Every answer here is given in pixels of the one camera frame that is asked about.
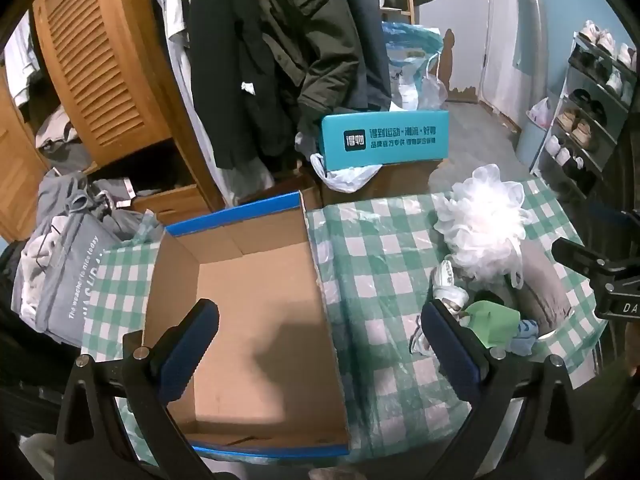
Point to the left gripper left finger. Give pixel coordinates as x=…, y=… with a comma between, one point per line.
x=154, y=377

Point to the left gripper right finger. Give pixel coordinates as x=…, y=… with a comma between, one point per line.
x=481, y=380

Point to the light green cloth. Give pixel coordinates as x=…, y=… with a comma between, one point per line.
x=494, y=324

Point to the pale printed garment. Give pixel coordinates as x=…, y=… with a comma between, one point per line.
x=446, y=290

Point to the black soft cloth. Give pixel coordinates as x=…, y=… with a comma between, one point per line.
x=488, y=295

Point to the grey fabric piece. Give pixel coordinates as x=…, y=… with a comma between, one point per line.
x=542, y=297

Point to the blue striped white sock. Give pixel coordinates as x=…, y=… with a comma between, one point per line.
x=526, y=336

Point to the white mesh bath pouf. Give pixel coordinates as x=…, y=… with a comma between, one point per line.
x=482, y=220

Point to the blue-edged cardboard box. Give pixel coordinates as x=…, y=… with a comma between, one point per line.
x=268, y=384

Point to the green checkered tablecloth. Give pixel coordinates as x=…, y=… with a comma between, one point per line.
x=376, y=260

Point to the grey tote bag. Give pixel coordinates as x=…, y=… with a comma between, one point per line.
x=56, y=273

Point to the shoe rack with shoes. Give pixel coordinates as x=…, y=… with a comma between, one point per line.
x=588, y=116

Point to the brown cardboard box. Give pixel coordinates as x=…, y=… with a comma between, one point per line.
x=391, y=181

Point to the light blue waste bin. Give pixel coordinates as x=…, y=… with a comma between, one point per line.
x=532, y=135

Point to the white plastic bag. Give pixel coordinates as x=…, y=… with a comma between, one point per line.
x=346, y=181

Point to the teal shoe box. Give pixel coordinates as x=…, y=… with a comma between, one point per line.
x=383, y=138

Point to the black hanging jacket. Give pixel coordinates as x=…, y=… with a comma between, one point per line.
x=238, y=90

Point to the blue clear plastic bag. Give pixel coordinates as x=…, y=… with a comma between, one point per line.
x=413, y=53

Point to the wooden louvered wardrobe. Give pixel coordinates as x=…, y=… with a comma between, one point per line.
x=109, y=72

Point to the olive green hanging jacket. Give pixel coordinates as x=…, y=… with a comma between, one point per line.
x=315, y=42

